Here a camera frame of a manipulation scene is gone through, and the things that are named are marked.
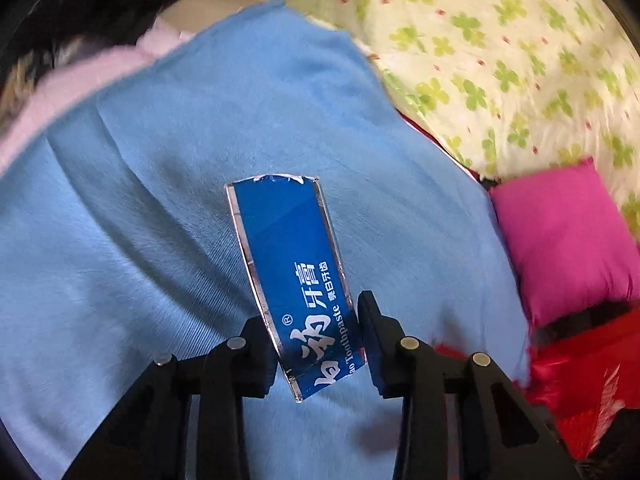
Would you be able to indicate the white cloth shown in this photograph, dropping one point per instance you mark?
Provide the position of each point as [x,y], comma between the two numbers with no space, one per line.
[215,5]

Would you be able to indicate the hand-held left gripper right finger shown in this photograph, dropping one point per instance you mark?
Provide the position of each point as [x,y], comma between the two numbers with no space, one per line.
[365,345]

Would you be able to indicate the pink pillow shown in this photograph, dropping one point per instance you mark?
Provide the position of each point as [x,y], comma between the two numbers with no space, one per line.
[560,240]

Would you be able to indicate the dark cloth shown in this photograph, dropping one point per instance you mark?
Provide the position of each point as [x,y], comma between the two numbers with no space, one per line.
[100,0]

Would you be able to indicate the red printed plastic bag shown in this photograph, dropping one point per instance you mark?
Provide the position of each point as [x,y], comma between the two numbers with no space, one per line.
[590,375]

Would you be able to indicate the lilac cloth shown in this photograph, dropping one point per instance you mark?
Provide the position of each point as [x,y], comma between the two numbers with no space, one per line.
[75,85]

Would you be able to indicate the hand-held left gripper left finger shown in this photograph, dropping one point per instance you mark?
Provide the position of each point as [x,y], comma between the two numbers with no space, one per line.
[255,355]

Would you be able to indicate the blue toothpaste box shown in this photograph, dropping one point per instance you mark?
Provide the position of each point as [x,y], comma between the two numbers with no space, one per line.
[295,260]

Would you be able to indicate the green clover print blanket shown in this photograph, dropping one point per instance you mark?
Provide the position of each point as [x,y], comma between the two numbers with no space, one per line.
[500,60]

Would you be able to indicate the light blue cloth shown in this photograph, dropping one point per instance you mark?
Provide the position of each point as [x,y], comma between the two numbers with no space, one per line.
[125,210]

